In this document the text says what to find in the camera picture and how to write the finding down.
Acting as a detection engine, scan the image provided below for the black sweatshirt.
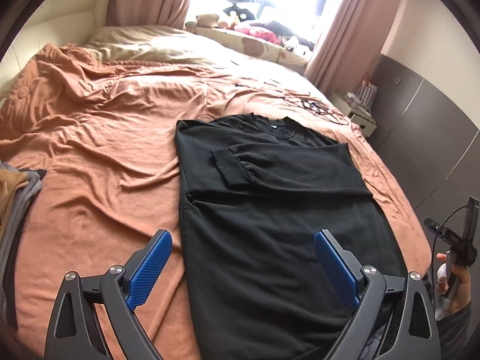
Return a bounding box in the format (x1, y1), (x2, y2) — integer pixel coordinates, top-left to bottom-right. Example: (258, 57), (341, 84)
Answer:
(176, 114), (407, 359)

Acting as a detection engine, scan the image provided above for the folded brown grey clothes stack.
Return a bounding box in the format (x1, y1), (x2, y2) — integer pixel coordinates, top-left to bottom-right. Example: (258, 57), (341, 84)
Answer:
(1, 162), (47, 330)

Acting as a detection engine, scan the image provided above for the person right hand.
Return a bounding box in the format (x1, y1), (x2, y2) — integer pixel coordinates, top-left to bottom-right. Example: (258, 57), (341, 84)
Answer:
(435, 252), (471, 320)

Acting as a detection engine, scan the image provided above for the dark grey wardrobe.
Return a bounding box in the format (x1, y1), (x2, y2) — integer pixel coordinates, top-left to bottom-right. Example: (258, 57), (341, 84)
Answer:
(368, 56), (479, 232)

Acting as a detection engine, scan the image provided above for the white bedside nightstand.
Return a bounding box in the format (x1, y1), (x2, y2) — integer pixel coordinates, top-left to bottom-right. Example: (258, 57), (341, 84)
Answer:
(329, 93), (377, 138)

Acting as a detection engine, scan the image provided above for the striped gift bag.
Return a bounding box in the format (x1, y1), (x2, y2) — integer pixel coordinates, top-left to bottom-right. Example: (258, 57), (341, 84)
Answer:
(355, 73), (377, 113)

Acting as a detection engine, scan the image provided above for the orange bed blanket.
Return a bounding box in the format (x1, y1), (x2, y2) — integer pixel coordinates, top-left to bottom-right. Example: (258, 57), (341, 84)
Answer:
(1, 45), (431, 359)

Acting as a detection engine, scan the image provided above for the pink curtain right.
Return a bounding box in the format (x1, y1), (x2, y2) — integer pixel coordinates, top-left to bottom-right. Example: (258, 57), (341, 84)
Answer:
(304, 0), (401, 96)

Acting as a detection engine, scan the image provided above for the beige pillow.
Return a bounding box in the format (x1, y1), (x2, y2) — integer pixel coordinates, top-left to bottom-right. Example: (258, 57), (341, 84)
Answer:
(84, 25), (246, 66)

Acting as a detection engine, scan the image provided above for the bear print bedding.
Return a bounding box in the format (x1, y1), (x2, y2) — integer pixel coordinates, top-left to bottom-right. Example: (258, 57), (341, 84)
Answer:
(186, 26), (308, 74)

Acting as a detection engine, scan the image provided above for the black cable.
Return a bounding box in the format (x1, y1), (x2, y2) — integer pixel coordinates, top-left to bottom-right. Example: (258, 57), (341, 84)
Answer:
(430, 205), (470, 290)

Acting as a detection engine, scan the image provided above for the thin black cord on bed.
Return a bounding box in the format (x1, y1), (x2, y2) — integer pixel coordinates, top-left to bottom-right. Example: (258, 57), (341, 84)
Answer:
(233, 79), (350, 126)

